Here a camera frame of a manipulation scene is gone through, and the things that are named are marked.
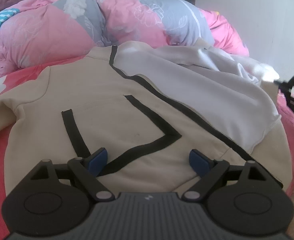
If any pink grey floral duvet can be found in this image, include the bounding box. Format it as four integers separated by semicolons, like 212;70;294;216
0;0;249;77

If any beige zip hoodie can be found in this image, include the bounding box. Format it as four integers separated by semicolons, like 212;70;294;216
0;42;293;193

